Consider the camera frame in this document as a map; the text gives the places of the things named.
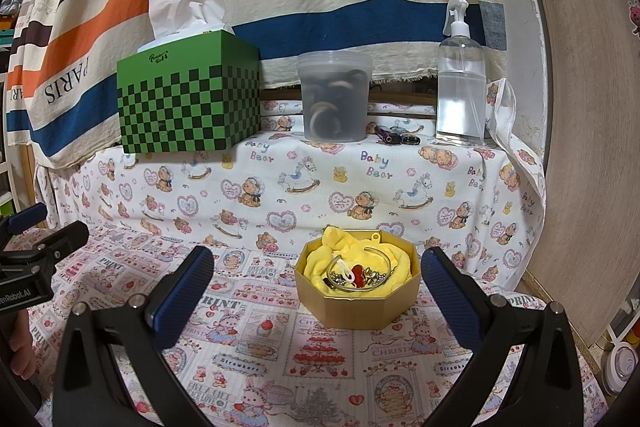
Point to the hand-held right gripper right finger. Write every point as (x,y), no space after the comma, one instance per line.
(447,297)

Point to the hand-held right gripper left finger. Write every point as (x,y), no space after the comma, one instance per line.
(182,297)

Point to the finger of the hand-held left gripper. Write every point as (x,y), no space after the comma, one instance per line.
(27,217)
(60,237)

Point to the silver bangle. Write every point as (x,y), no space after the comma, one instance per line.
(389,264)

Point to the red heart jewelry piece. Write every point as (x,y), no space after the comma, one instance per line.
(358,276)

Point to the gold octagonal box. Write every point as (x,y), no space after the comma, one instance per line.
(355,312)

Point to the person's left hand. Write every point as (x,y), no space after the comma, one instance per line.
(20,347)

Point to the white shelf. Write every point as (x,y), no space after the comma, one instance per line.
(12,187)

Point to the strawberry printed pink cloth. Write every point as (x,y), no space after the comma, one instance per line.
(270,357)

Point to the yellow cloth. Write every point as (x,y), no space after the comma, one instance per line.
(320,267)

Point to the black and blue lighter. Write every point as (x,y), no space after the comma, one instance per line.
(410,139)

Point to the bear printed white cloth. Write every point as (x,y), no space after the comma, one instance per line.
(320,187)

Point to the purple lighter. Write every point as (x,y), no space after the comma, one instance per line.
(386,134)

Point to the green checkered tissue box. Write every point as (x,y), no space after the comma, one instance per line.
(190,102)

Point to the white round appliance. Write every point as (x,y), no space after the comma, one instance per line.
(622,364)

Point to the clear spray bottle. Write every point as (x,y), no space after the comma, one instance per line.
(460,92)

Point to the translucent plastic lidded container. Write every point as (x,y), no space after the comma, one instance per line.
(335,102)

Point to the white tissue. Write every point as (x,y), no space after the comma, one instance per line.
(185,9)

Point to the pink cartoon sticker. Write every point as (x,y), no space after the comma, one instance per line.
(635,17)

